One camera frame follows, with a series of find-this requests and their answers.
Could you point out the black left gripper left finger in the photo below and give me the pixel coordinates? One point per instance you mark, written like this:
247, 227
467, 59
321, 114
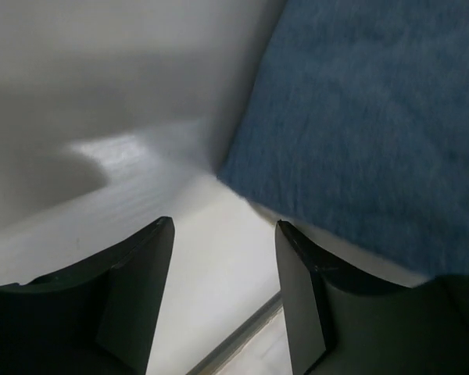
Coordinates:
97, 316

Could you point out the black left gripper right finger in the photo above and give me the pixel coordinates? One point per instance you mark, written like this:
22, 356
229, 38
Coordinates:
343, 320

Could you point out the blue fabric pillowcase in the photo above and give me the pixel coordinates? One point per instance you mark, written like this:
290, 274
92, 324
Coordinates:
358, 124

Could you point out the aluminium front rail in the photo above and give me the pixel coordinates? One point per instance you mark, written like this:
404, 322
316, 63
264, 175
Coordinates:
239, 338

